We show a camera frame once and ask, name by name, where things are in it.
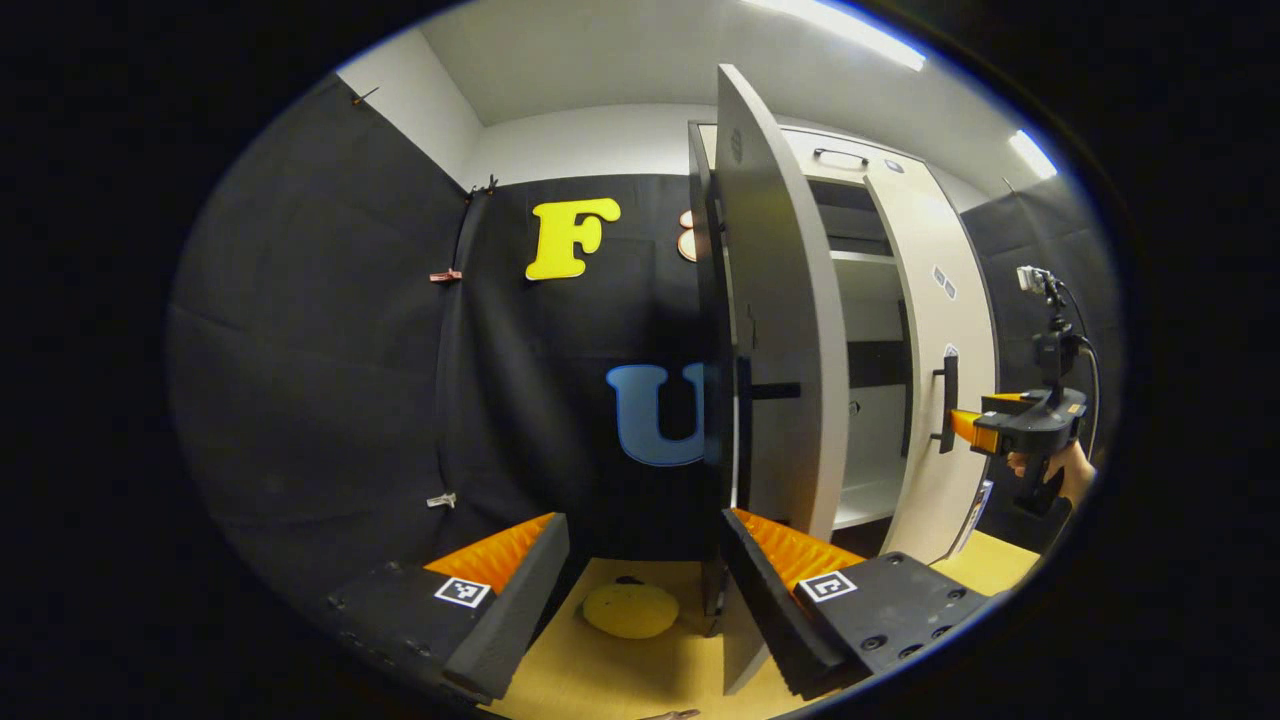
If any black backdrop cloth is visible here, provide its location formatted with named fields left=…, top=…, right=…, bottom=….
left=165, top=75, right=736, bottom=611
left=960, top=175, right=1126, bottom=556

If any grey cabinet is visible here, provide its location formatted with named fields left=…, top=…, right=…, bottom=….
left=686, top=118, right=1001, bottom=616

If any long ceiling light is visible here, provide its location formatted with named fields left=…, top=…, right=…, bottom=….
left=745, top=0, right=928, bottom=73

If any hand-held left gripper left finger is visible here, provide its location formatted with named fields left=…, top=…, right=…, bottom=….
left=320, top=512, right=571, bottom=701

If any grey cabinet door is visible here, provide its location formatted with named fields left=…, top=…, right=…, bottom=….
left=865, top=172, right=998, bottom=566
left=713, top=63, right=851, bottom=696

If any small ceiling light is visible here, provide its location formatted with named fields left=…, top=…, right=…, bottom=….
left=1008, top=129, right=1059, bottom=180

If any grey cabinet drawer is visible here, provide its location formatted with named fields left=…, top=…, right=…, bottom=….
left=778, top=125, right=941, bottom=193

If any yellow round object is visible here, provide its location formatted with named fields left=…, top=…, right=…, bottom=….
left=582, top=583, right=681, bottom=641

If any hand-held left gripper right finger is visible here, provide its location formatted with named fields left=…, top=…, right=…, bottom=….
left=718, top=506, right=991, bottom=701

